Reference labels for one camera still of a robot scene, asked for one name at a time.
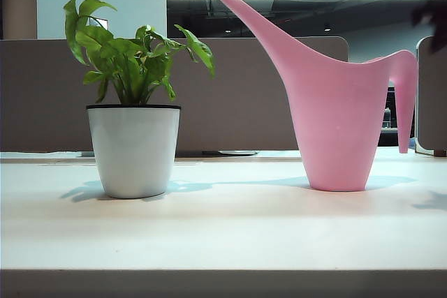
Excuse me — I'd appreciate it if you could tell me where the pink plastic watering can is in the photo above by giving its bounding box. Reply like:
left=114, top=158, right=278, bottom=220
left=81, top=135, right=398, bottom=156
left=214, top=0, right=418, bottom=193

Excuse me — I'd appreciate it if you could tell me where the green plant in white pot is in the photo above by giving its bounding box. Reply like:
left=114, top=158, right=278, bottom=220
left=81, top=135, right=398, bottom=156
left=63, top=0, right=216, bottom=200

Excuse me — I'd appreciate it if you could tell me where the grey partition corner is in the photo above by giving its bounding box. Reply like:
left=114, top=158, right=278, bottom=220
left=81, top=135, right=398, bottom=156
left=415, top=35, right=447, bottom=158

